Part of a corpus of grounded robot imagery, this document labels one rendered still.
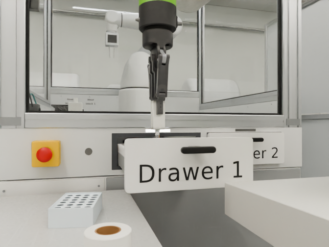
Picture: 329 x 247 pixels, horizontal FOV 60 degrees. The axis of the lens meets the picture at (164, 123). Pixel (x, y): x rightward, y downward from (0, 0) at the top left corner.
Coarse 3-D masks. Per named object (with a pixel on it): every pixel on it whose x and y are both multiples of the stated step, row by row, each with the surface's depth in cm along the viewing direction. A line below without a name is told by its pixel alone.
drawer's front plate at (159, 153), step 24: (144, 144) 58; (168, 144) 59; (192, 144) 61; (216, 144) 62; (240, 144) 64; (144, 168) 58; (168, 168) 59; (192, 168) 61; (240, 168) 64; (144, 192) 58
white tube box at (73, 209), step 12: (96, 192) 67; (60, 204) 58; (72, 204) 58; (84, 204) 58; (96, 204) 59; (48, 216) 54; (60, 216) 54; (72, 216) 54; (84, 216) 54; (96, 216) 59
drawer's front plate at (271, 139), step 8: (208, 136) 95; (216, 136) 95; (224, 136) 95; (232, 136) 96; (240, 136) 97; (248, 136) 98; (256, 136) 99; (264, 136) 99; (272, 136) 100; (280, 136) 101; (256, 144) 99; (264, 144) 99; (272, 144) 100; (280, 144) 101; (256, 152) 99; (264, 152) 99; (272, 152) 100; (280, 152) 101; (256, 160) 99; (264, 160) 99; (272, 160) 100; (280, 160) 101
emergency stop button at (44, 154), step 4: (40, 148) 76; (44, 148) 76; (48, 148) 77; (40, 152) 76; (44, 152) 76; (48, 152) 76; (36, 156) 76; (40, 156) 75; (44, 156) 76; (48, 156) 76; (40, 160) 76; (44, 160) 76; (48, 160) 76
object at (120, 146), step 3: (117, 144) 90; (120, 144) 90; (123, 144) 92; (117, 147) 90; (120, 147) 82; (123, 147) 78; (117, 150) 90; (120, 150) 82; (123, 150) 75; (117, 153) 88; (120, 153) 81; (123, 153) 75; (117, 156) 88; (120, 156) 80; (123, 156) 74; (117, 159) 88; (120, 159) 80; (123, 159) 73; (117, 162) 88; (120, 162) 80; (123, 162) 73; (120, 165) 80; (123, 165) 73; (123, 168) 73
